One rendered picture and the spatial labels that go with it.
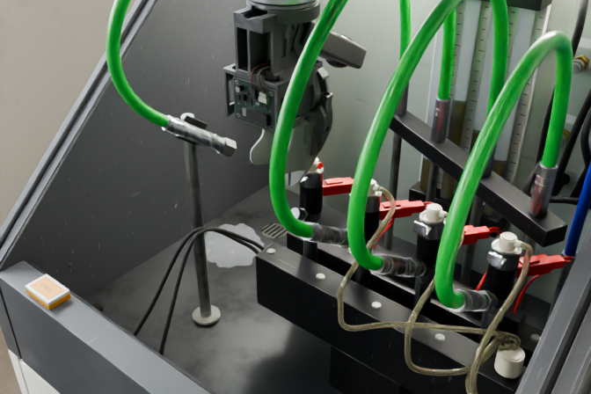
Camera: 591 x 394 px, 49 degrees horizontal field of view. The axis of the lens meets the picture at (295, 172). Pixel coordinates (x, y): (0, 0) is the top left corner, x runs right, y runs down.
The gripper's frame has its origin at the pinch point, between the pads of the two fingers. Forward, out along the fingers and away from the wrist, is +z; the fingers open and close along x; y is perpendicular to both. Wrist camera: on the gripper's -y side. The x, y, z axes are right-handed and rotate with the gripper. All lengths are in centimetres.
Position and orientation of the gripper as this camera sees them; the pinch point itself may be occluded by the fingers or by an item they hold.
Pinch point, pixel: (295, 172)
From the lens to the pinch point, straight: 73.4
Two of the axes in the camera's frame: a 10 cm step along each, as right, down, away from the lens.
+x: 7.8, 3.2, -5.4
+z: -0.1, 8.7, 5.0
